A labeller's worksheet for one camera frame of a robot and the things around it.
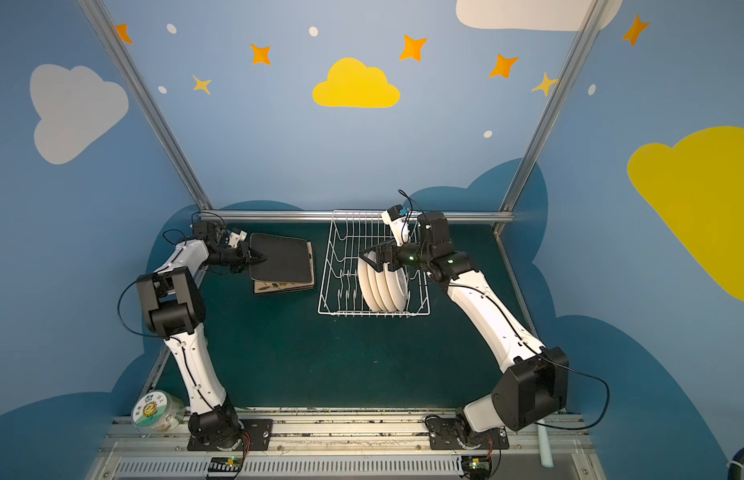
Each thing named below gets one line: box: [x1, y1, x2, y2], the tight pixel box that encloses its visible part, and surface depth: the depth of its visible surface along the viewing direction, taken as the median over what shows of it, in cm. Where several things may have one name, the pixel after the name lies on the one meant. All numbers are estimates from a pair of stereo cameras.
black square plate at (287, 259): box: [250, 233, 312, 283], surface depth 105 cm
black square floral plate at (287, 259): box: [250, 233, 311, 283], surface depth 105 cm
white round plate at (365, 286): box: [358, 257, 380, 312], surface depth 88 cm
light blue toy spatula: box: [537, 425, 554, 469], surface depth 73 cm
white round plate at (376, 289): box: [367, 264, 387, 312], surface depth 88 cm
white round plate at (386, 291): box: [376, 270, 398, 311], surface depth 88 cm
